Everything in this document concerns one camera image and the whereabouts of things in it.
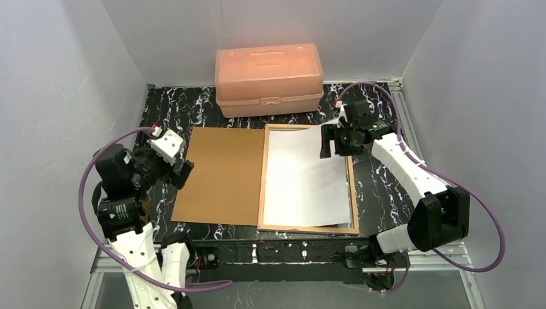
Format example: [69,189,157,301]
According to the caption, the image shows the aluminium rail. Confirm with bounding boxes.
[387,78,423,159]
[91,239,473,272]

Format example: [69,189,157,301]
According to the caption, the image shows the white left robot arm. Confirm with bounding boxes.
[91,144,195,308]

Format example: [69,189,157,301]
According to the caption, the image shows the printed photo with white border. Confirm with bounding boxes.
[263,126,352,227]

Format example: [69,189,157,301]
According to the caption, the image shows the aluminium right side rail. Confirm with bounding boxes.
[387,78,423,159]

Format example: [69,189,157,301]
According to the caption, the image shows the aluminium front rail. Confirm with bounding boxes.
[91,239,473,272]

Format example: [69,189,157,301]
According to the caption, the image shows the white wooden picture frame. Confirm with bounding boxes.
[257,124,360,235]

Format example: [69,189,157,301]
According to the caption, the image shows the brown cardboard backing board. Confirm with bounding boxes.
[171,127,265,226]

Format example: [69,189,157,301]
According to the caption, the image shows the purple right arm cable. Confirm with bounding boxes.
[339,82,507,294]

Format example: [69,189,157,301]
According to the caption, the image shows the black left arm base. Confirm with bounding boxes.
[187,242,220,270]

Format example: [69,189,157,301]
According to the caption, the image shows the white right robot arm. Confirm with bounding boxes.
[320,101,470,258]

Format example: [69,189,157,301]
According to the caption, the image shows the translucent orange plastic box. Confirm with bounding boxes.
[215,43,324,118]

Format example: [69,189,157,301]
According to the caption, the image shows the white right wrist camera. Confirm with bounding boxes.
[335,100,349,128]

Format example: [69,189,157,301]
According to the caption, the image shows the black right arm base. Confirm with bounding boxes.
[338,242,406,271]

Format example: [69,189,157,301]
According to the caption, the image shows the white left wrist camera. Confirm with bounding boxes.
[150,126,186,166]

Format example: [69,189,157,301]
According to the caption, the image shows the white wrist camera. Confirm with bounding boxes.
[335,100,349,128]
[150,126,186,166]

